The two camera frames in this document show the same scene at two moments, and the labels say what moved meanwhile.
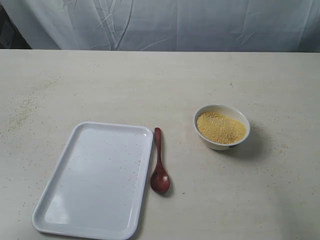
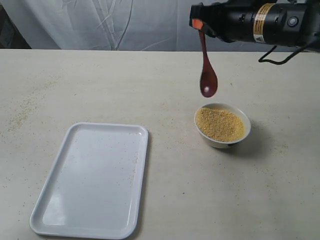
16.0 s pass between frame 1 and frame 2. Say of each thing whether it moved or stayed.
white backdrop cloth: stayed
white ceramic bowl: stayed
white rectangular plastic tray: stayed
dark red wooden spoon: moved
